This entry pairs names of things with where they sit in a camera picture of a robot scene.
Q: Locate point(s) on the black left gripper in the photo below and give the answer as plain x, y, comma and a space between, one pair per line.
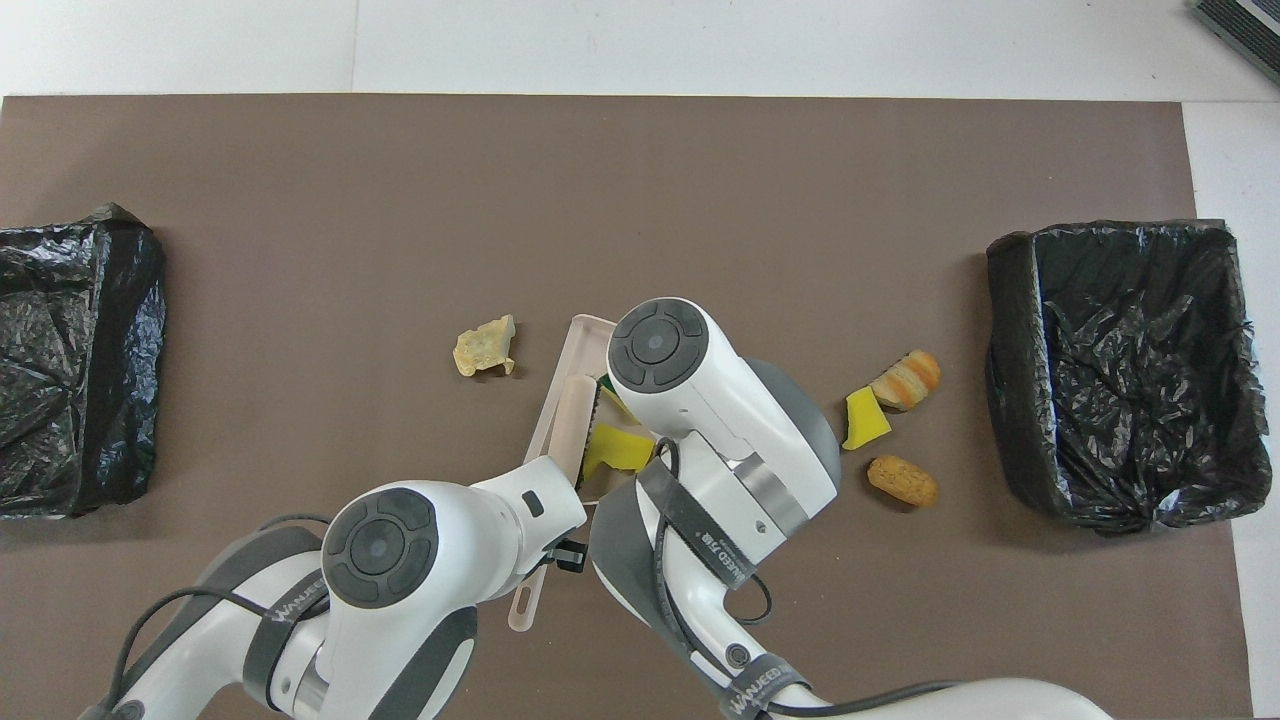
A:
568, 556

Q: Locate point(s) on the beige plastic dustpan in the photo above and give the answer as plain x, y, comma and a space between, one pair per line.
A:
585, 335

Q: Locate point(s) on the torn croissant pastry piece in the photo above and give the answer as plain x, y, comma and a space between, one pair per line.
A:
485, 348

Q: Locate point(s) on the small yellow sponge piece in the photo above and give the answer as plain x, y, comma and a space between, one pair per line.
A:
865, 420

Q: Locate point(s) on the brown bread roll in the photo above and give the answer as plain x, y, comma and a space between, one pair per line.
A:
902, 480

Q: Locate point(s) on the long striped croissant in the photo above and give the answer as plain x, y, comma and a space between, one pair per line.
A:
908, 378

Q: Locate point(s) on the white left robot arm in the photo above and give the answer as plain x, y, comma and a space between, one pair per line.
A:
400, 600

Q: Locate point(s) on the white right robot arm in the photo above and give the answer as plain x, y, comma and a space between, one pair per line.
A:
720, 420

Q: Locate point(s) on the black bag-lined bin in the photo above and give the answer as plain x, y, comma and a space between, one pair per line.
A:
1100, 300
80, 350

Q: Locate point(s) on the brown paper table mat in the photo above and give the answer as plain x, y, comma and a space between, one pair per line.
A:
300, 200

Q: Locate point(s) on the dark grey ribbed device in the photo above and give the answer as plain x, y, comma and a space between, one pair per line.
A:
1250, 25

